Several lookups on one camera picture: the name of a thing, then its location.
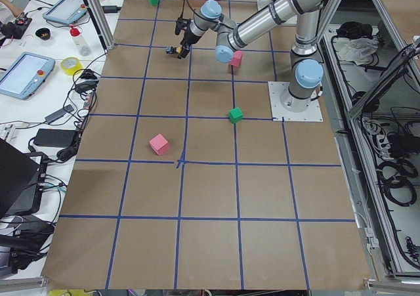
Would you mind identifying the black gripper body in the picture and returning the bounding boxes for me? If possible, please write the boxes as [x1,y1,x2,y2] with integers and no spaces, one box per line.
[180,25,199,49]

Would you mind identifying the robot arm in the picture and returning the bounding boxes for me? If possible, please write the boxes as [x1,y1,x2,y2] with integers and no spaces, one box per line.
[215,0,324,113]
[175,0,238,63]

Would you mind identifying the pink cube near centre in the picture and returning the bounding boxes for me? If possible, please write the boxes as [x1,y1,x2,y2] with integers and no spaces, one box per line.
[229,51,243,68]

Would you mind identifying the green cube near base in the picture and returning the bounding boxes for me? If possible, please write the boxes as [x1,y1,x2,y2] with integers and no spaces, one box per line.
[228,107,243,124]

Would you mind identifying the pink cube at edge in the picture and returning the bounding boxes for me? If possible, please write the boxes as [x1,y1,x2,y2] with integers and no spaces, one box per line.
[149,134,170,156]

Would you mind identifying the red cap squeeze bottle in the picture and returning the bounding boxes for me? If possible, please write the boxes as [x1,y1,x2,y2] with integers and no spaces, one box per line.
[70,25,91,56]

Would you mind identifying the yellow tape roll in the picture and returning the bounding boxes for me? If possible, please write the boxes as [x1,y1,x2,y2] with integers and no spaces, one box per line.
[60,56,83,75]

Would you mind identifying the far teach pendant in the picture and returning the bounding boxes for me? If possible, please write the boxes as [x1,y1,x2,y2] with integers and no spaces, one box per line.
[43,0,87,25]

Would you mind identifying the teach pendant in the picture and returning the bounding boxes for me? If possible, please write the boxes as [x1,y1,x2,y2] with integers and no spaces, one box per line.
[1,52,56,100]
[43,0,87,25]

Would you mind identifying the brown paper mat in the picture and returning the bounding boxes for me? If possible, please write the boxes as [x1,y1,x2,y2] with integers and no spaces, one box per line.
[43,0,371,291]

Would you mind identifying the black bowl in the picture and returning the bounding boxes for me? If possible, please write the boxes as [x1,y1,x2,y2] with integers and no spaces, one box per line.
[35,28,51,41]

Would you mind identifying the near teach pendant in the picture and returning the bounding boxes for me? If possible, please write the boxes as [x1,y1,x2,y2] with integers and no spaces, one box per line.
[1,52,56,100]

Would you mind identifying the black power adapter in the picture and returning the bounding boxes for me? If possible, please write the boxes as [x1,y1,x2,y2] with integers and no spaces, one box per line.
[33,129,77,148]

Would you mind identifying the white rag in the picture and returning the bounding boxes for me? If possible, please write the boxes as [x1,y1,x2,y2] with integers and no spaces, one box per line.
[337,37,379,66]

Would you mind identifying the black laptop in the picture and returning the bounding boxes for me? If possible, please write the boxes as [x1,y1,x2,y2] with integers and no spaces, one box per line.
[1,140,47,217]

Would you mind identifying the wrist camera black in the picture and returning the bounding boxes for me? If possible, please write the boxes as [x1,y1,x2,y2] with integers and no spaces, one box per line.
[175,17,191,35]

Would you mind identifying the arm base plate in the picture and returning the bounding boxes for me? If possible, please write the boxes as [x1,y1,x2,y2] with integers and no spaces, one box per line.
[257,0,272,11]
[268,81,323,122]

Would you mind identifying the aluminium frame post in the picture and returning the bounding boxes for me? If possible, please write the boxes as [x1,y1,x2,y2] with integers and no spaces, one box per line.
[83,0,115,51]

